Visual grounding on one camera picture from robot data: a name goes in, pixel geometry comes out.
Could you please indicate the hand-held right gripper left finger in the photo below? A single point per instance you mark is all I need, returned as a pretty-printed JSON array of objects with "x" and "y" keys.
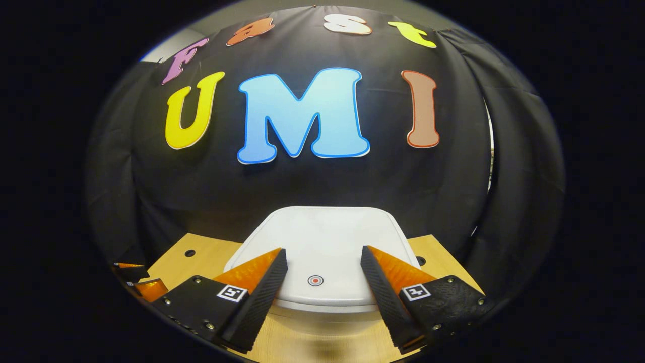
[{"x": 257, "y": 307}]

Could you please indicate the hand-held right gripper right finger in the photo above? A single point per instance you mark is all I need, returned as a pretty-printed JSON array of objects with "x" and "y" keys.
[{"x": 385, "y": 302}]

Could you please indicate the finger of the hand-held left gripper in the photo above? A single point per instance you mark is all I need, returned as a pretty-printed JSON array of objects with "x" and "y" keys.
[
  {"x": 132, "y": 272},
  {"x": 151, "y": 290}
]

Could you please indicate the white desktop garbage bin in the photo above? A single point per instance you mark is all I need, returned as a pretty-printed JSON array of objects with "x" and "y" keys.
[{"x": 322, "y": 237}]

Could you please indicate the wooden desktop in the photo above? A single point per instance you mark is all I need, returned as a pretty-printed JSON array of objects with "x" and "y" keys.
[{"x": 216, "y": 254}]

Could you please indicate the black backdrop cloth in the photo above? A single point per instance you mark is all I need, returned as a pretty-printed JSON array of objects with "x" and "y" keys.
[{"x": 312, "y": 186}]

